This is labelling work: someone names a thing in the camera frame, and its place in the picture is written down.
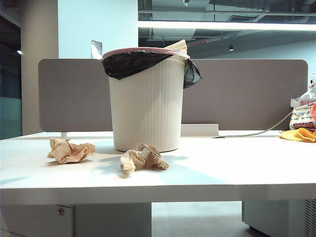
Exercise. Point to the white divider bracket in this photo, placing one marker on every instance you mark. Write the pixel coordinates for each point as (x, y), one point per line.
(200, 129)

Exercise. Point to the long ceiling light strip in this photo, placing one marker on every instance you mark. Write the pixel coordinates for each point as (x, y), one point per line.
(222, 25)

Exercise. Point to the small white divider foot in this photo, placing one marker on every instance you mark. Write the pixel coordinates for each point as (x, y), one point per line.
(64, 135)

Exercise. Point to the orange plastic object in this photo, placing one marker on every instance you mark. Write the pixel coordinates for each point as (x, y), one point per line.
(314, 111)

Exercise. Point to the red ceiling sign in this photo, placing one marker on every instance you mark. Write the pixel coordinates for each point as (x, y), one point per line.
(197, 43)

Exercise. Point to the brown paper ball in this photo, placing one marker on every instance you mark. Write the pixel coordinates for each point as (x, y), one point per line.
(179, 46)
(66, 153)
(143, 158)

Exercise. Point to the printed plastic bag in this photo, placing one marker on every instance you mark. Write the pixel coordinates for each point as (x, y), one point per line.
(301, 116)

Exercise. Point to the beige building column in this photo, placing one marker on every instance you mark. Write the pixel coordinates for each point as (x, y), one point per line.
(37, 74)

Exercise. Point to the white table support panel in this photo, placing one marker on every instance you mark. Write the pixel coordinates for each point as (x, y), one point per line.
(37, 222)

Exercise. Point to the yellow cloth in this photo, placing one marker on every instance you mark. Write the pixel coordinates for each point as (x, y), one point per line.
(291, 135)

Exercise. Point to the white plush toy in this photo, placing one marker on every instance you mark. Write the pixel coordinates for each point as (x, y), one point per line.
(313, 82)

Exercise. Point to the black ceiling spot lamp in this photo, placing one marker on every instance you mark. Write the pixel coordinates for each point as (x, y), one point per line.
(231, 47)

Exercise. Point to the pink trash can rim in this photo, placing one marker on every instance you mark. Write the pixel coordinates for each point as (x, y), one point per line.
(138, 48)

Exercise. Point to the white cabinet under table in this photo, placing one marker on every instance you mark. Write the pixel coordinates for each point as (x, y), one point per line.
(271, 217)

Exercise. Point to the ceiling air vent grille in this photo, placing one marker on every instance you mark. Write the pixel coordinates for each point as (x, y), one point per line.
(243, 18)

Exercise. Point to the white ribbed trash can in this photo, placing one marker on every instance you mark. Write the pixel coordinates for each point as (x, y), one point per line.
(148, 111)

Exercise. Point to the black plastic trash bag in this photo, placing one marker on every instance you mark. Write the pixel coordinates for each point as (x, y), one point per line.
(128, 65)

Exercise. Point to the grey desk divider panel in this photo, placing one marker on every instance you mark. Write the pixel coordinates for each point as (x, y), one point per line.
(74, 98)

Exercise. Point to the paper notice on wall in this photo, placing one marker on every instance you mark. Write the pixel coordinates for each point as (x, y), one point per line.
(96, 49)

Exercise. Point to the round glowing lamp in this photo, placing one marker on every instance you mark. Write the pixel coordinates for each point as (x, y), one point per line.
(19, 52)

